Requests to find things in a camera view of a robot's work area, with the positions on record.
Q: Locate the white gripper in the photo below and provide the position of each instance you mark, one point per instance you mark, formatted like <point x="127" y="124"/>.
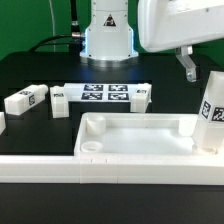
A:
<point x="169" y="24"/>

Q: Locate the white desk tabletop tray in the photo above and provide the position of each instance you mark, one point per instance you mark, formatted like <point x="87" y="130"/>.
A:
<point x="137" y="134"/>

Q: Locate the white front fence bar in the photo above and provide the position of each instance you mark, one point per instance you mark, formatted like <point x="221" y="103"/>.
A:
<point x="189" y="170"/>

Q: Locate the white marker base plate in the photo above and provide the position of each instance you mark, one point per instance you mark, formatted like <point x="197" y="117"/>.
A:
<point x="89" y="92"/>

